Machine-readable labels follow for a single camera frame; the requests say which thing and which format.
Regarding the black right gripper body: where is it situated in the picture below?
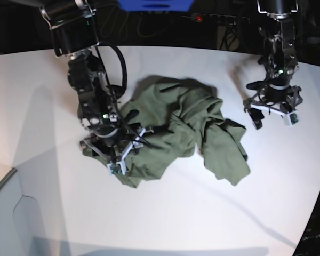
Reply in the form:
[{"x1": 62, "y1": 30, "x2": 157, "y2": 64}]
[{"x1": 79, "y1": 125, "x2": 139, "y2": 163}]

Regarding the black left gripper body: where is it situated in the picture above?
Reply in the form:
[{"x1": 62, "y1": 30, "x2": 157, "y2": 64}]
[{"x1": 243, "y1": 85, "x2": 303, "y2": 112}]

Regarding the green t-shirt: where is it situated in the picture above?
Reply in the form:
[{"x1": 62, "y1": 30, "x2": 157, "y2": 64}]
[{"x1": 82, "y1": 75, "x2": 251, "y2": 189}]

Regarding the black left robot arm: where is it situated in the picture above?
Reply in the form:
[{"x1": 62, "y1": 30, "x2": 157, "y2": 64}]
[{"x1": 243, "y1": 1, "x2": 303, "y2": 130}]

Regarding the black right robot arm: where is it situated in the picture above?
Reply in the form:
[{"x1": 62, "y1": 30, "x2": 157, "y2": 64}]
[{"x1": 39, "y1": 1, "x2": 132, "y2": 164}]

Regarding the black power strip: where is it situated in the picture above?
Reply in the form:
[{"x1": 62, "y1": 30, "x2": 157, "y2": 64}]
[{"x1": 181, "y1": 13, "x2": 237, "y2": 25}]

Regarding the blue plastic box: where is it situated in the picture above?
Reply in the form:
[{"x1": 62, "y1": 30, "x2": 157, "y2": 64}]
[{"x1": 118, "y1": 0, "x2": 194, "y2": 12}]

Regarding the black cable bundle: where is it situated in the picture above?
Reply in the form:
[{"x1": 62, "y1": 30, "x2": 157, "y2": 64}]
[{"x1": 220, "y1": 23, "x2": 242, "y2": 51}]

